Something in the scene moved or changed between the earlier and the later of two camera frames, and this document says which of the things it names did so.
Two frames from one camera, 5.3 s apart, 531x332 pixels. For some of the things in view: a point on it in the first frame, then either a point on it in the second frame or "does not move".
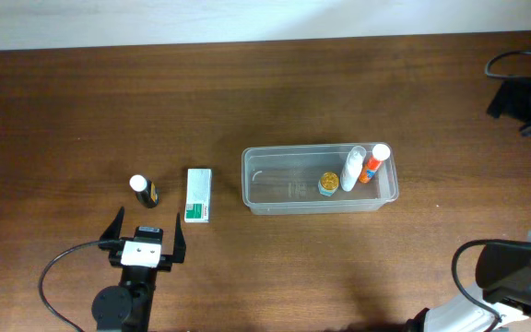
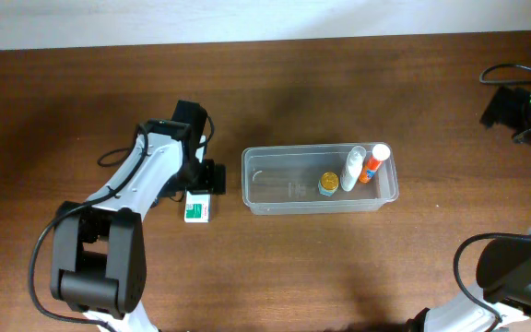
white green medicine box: x=198 y=195 does not move
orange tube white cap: x=380 y=153 does not move
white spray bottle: x=352 y=168 does not move
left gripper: x=165 y=262 to x=207 y=182
